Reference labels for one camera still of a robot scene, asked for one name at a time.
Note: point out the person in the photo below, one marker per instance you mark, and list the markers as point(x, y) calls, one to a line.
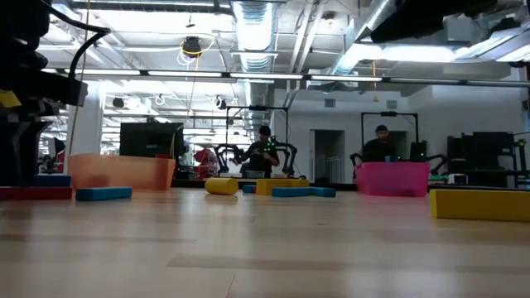
point(379, 147)
point(261, 153)

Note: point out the red wooden block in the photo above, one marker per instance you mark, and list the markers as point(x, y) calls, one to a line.
point(37, 193)

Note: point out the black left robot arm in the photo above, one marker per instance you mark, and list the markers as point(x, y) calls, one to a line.
point(20, 33)

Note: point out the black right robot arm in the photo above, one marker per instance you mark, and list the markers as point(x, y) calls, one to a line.
point(414, 20)

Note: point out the red translucent plastic bin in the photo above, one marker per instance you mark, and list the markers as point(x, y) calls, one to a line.
point(392, 179)

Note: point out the black background monitor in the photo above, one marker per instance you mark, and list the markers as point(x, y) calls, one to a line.
point(492, 149)

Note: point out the yellow wooden block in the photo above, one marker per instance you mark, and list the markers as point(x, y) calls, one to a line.
point(480, 205)
point(8, 100)
point(299, 182)
point(269, 187)

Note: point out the orange translucent plastic bin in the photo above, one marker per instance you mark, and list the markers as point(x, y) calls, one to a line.
point(124, 171)

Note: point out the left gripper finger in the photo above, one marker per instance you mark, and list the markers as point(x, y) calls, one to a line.
point(18, 153)

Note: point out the black aluminium table frame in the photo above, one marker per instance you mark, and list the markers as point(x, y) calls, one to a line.
point(186, 183)

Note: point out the small white device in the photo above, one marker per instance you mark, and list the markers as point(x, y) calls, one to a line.
point(457, 179)

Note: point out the long overhead light bar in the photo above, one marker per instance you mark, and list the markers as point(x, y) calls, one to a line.
point(186, 73)

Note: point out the black background robot arm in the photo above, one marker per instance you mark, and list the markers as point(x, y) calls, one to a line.
point(290, 159)
point(225, 155)

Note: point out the red background object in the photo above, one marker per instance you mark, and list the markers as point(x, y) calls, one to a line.
point(205, 159)

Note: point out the white pillar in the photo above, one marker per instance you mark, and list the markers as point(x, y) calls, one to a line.
point(87, 120)

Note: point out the yellow wooden cylinder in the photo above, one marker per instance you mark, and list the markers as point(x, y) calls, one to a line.
point(221, 186)

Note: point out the black background rig frame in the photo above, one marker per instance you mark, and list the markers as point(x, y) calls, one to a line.
point(389, 113)
point(256, 107)

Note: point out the black background stand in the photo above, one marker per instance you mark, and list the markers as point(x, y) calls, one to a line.
point(521, 159)

